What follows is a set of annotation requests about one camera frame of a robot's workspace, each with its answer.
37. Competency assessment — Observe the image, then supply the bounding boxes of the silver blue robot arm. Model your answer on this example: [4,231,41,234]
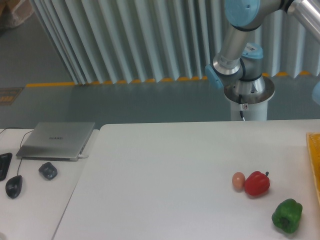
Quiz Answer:
[205,0,320,104]

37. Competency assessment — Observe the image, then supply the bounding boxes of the white usb plug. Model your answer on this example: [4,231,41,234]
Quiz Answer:
[78,154,89,159]

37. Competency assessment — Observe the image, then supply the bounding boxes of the brown egg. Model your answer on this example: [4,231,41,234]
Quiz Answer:
[232,172,246,192]

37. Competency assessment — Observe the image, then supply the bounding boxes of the white folding partition screen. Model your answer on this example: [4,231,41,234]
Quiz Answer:
[29,0,320,85]

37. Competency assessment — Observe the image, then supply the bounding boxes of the closed silver laptop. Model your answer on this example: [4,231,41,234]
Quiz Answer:
[16,122,95,162]

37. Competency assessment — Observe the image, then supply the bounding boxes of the red bell pepper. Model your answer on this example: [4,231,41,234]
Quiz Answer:
[244,171,270,197]

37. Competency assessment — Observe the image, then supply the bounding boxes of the small black case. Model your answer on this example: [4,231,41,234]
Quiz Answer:
[38,162,58,181]

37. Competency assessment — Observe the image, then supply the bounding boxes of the green bell pepper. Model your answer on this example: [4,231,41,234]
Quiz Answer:
[271,198,303,234]

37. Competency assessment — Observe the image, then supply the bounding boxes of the black keyboard edge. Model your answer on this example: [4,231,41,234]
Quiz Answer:
[0,152,13,181]

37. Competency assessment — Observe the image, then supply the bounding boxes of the black computer mouse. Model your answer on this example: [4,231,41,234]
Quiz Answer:
[5,175,23,199]

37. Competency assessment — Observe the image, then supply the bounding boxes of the plastic wrapped cardboard box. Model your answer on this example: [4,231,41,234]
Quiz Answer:
[0,0,34,30]

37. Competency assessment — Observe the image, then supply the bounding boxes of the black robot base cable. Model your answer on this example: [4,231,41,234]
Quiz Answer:
[237,93,247,122]

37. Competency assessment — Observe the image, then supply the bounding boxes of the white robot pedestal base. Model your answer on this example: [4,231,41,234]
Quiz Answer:
[224,76,275,121]

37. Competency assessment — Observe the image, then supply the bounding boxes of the black mouse cable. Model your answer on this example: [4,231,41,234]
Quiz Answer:
[15,129,34,177]

